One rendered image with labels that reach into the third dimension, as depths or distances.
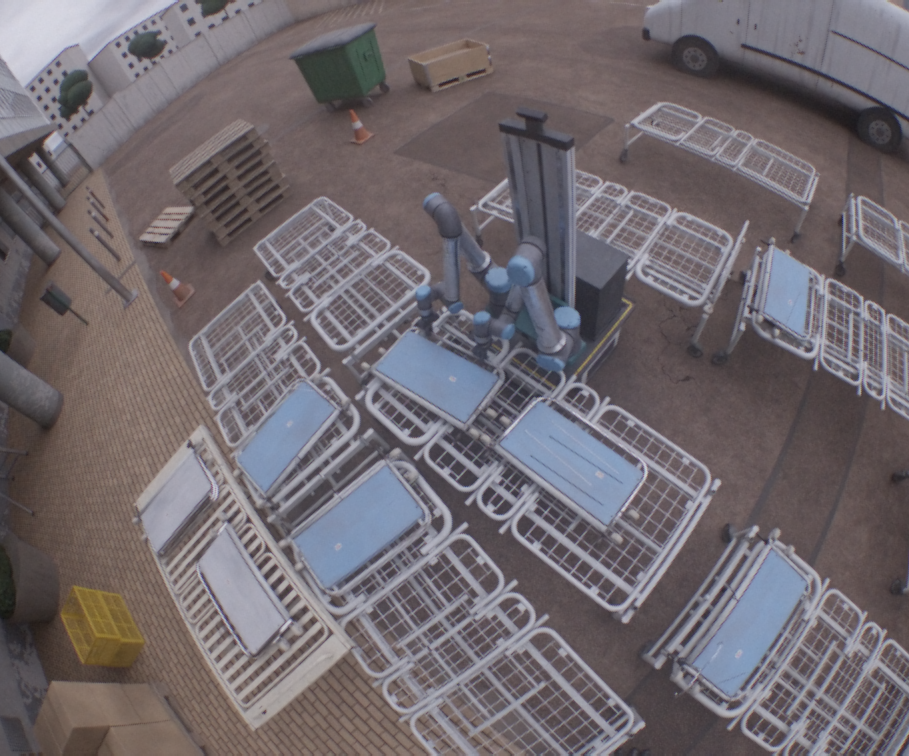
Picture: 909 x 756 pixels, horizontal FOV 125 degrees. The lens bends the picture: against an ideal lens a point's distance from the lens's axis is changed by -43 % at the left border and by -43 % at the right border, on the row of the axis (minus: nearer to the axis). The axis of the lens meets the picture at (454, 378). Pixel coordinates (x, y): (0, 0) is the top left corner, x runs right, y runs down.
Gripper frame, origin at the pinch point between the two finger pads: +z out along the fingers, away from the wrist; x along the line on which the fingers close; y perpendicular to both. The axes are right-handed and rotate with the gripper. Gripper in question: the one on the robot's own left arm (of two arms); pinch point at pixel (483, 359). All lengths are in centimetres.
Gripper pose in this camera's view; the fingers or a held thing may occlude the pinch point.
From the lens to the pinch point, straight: 243.3
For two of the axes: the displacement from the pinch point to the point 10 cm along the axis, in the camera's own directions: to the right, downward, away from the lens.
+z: 0.8, 6.4, 7.7
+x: 6.1, -6.4, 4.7
